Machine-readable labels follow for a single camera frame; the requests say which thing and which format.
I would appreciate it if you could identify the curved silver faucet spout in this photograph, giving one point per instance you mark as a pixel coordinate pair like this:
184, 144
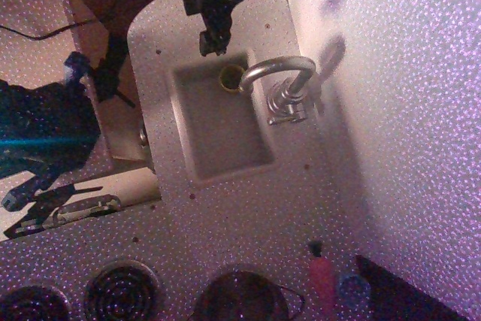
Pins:
304, 65

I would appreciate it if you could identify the silver faucet base with lever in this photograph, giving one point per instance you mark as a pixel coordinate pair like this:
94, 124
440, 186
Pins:
284, 105

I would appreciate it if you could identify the white toy sink basin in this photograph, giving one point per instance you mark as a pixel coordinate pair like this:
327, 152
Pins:
223, 135

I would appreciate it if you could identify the dark equipment with blue light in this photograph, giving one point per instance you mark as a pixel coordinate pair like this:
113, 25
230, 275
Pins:
48, 131

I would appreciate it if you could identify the dark round pot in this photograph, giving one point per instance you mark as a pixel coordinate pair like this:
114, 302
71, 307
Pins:
246, 295

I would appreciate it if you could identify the black coil stove burner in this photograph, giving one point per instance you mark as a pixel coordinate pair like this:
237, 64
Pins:
124, 290

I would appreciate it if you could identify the red bottle with black cap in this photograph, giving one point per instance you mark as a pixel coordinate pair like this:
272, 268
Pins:
322, 277

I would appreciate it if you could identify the blue round cup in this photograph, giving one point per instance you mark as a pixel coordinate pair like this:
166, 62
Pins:
353, 289

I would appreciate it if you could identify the dark box at corner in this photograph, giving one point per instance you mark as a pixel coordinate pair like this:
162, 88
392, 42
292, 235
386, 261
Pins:
394, 299

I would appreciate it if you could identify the black coil burner at corner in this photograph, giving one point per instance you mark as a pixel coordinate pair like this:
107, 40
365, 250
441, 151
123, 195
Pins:
34, 303

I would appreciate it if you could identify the black camera tripod stand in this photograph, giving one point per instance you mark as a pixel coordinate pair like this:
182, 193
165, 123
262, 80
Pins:
106, 75

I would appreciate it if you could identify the silver cabinet handle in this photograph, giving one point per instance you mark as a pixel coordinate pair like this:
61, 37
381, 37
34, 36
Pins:
83, 209

